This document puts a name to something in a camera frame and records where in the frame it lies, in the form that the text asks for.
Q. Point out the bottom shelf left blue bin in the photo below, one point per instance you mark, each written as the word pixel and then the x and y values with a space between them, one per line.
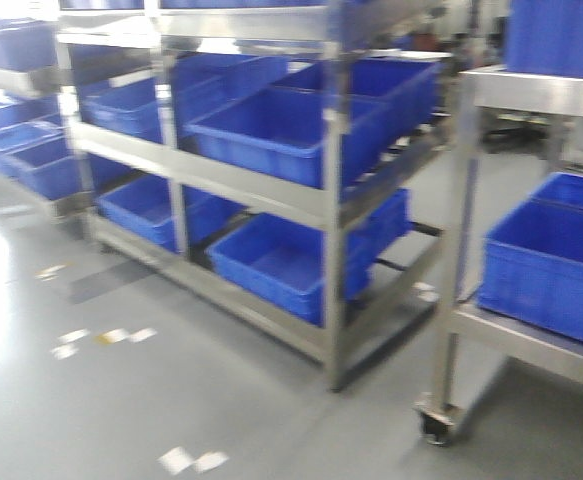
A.
pixel 143 207

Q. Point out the shelf blue bin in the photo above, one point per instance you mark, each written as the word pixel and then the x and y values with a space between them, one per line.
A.
pixel 279 132
pixel 277 260
pixel 133 109
pixel 143 207

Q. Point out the bottom shelf front blue bin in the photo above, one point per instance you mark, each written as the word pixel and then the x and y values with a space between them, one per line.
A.
pixel 277 260

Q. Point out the steel shelf rack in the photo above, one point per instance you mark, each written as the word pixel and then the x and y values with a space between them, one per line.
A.
pixel 457 318

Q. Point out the far left blue bins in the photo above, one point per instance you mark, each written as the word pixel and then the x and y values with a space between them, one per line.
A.
pixel 33 146

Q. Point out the middle steel shelving cart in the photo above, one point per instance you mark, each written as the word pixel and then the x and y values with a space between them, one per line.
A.
pixel 374 254

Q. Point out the middle shelf left blue bin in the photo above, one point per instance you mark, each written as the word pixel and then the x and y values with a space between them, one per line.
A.
pixel 133 109

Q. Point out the upper right blue crate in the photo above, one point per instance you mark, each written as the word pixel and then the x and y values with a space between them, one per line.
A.
pixel 545 37

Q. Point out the middle shelf front blue bin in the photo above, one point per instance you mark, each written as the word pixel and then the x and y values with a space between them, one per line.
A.
pixel 279 132

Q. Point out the near blue plastic bin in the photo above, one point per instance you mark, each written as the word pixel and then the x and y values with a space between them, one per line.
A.
pixel 533 267

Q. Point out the caster wheel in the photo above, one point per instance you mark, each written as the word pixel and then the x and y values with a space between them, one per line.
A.
pixel 437 427

